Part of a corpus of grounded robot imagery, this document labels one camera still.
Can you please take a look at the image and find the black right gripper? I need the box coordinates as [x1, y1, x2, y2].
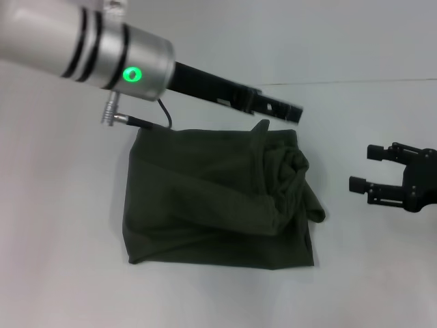
[348, 141, 437, 213]

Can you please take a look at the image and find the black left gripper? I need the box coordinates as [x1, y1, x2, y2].
[165, 60, 305, 126]

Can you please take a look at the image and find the dark green shirt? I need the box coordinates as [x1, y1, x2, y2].
[122, 119, 326, 271]

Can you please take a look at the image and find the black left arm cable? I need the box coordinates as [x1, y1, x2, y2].
[129, 98, 172, 130]

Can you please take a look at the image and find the silver left gripper cable connector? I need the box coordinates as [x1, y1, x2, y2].
[100, 92, 136, 128]

